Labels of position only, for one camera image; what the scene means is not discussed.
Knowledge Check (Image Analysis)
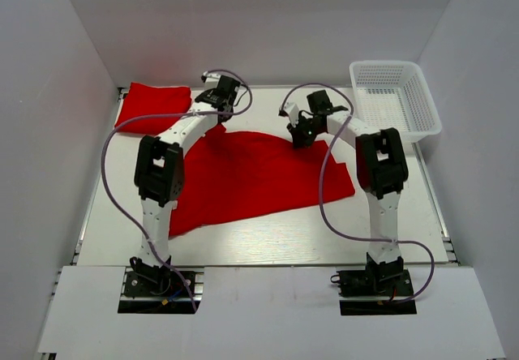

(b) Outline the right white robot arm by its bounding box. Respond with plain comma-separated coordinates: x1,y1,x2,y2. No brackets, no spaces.
279,90,409,294

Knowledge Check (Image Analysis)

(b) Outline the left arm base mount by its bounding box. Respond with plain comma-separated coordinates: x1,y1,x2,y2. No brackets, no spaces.
118,269,195,315

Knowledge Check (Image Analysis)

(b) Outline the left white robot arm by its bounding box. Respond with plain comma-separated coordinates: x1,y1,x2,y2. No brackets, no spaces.
131,74,243,294

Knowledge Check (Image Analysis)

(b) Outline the folded red t-shirt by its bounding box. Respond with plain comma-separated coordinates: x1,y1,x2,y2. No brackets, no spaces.
114,82,191,135

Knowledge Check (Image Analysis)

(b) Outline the white plastic basket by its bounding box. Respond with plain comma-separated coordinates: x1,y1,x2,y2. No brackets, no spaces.
350,60,442,143

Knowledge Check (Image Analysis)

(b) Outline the red t-shirt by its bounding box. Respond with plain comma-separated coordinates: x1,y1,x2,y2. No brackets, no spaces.
114,82,191,135
169,126,355,238

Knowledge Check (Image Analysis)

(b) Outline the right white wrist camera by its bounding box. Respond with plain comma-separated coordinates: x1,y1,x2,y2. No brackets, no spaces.
278,102,300,126

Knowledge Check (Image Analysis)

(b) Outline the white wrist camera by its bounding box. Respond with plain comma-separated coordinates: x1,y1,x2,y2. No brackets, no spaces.
201,71,221,90
278,102,300,126

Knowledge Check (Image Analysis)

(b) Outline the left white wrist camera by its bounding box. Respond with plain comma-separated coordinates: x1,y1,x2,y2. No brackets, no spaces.
201,71,221,90

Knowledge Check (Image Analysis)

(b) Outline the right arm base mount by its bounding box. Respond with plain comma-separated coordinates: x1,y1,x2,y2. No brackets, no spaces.
330,269,417,316

